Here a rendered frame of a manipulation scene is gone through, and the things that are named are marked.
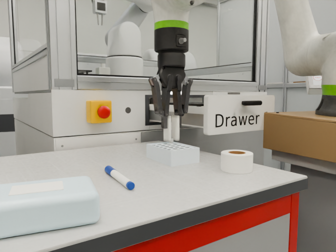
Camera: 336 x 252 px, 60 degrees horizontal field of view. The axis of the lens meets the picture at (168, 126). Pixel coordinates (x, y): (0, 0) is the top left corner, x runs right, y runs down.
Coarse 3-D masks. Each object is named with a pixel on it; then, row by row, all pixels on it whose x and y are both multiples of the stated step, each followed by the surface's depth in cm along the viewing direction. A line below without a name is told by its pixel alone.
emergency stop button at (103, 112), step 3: (99, 108) 89; (102, 108) 90; (105, 108) 90; (108, 108) 91; (99, 111) 89; (102, 111) 90; (105, 111) 90; (108, 111) 91; (99, 114) 89; (102, 114) 90; (105, 114) 90; (108, 114) 91; (102, 117) 90; (105, 117) 91
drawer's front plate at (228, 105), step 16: (208, 96) 78; (224, 96) 82; (240, 96) 85; (256, 96) 89; (272, 96) 94; (208, 112) 79; (224, 112) 82; (240, 112) 86; (256, 112) 90; (208, 128) 79; (224, 128) 83; (240, 128) 86; (256, 128) 91
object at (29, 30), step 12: (12, 0) 155; (24, 0) 125; (36, 0) 105; (12, 12) 158; (24, 12) 127; (36, 12) 106; (24, 24) 129; (36, 24) 108; (24, 36) 131; (36, 36) 109; (24, 48) 132; (36, 48) 110
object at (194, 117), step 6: (150, 108) 107; (192, 108) 87; (198, 108) 84; (150, 114) 107; (156, 114) 103; (168, 114) 97; (186, 114) 89; (192, 114) 86; (198, 114) 84; (150, 120) 107; (156, 120) 104; (186, 120) 89; (192, 120) 87; (198, 120) 84; (192, 126) 87; (198, 126) 85
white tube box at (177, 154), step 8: (152, 144) 78; (160, 144) 79; (168, 144) 79; (176, 144) 78; (184, 144) 77; (152, 152) 75; (160, 152) 72; (168, 152) 69; (176, 152) 69; (184, 152) 70; (192, 152) 71; (160, 160) 72; (168, 160) 69; (176, 160) 69; (184, 160) 70; (192, 160) 71
